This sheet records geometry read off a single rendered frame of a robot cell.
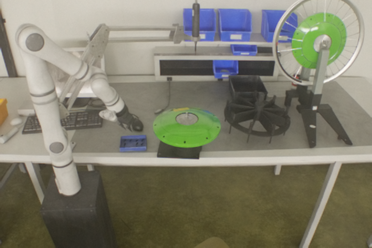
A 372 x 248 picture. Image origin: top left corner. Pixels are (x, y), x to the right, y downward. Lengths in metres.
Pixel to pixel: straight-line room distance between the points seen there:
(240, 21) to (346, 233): 1.72
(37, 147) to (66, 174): 0.37
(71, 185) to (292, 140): 1.09
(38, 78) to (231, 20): 1.40
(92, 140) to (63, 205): 0.39
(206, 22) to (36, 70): 1.30
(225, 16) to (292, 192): 1.51
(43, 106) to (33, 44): 0.23
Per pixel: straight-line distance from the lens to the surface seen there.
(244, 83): 2.03
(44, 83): 1.11
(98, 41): 1.36
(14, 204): 2.78
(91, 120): 1.73
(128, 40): 1.40
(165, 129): 1.33
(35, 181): 1.83
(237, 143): 1.53
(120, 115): 1.33
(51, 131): 1.19
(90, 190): 1.43
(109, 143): 1.56
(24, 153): 1.65
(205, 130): 1.32
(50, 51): 1.06
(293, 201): 2.59
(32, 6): 2.35
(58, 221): 1.45
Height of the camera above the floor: 1.84
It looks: 31 degrees down
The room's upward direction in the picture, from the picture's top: straight up
